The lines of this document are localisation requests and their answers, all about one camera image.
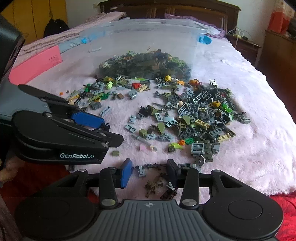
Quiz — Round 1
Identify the dark wooden bed headboard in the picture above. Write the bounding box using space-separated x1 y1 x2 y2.
99 0 241 30

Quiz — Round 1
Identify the dense dark toy brick heap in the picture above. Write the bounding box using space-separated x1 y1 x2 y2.
98 47 192 80

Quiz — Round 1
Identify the red bed sheet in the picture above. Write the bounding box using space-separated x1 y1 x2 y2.
23 162 296 241

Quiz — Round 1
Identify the brown wooden cabinet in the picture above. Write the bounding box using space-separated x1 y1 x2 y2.
257 30 296 77

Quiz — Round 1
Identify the red paper bag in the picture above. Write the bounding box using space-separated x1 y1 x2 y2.
267 5 289 33

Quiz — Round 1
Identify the black bag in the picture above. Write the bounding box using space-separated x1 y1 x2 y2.
43 19 70 37

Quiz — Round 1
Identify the toy brick pile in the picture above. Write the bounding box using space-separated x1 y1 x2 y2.
59 75 251 200

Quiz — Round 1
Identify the white power strip with cables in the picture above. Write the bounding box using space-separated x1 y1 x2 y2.
228 27 250 40

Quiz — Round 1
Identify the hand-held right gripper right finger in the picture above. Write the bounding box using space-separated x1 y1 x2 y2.
167 159 249 205

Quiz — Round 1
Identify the clear plastic storage bin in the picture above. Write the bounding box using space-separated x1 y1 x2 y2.
69 19 212 80

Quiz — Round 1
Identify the person's left hand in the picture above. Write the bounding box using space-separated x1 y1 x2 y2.
0 158 22 186

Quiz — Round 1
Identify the wooden nightstand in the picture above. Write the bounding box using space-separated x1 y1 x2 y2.
227 32 262 67

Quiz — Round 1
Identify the black toy gun piece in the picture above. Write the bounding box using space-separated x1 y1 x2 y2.
135 163 167 178

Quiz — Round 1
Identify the yellow wooden wardrobe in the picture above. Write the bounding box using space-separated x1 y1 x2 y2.
0 0 68 45

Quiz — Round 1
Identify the light blue quilt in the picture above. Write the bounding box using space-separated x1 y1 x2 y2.
58 30 109 52

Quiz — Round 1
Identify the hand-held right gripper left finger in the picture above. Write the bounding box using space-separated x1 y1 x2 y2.
50 159 133 207

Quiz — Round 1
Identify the pink cardboard box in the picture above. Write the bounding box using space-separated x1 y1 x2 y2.
9 45 63 85

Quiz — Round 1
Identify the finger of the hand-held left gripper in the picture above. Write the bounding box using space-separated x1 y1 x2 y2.
18 84 105 129
52 117 124 149

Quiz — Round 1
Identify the pink checked quilt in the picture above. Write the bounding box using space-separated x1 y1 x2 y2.
15 11 130 61

